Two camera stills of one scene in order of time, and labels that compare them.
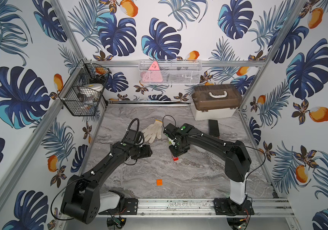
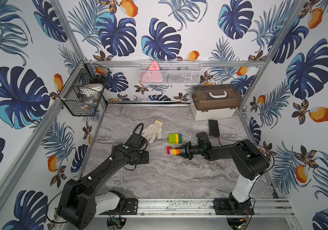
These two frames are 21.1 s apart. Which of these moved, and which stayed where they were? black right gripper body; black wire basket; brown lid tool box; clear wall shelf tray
Moved: black right gripper body
Stayed: clear wall shelf tray; black wire basket; brown lid tool box
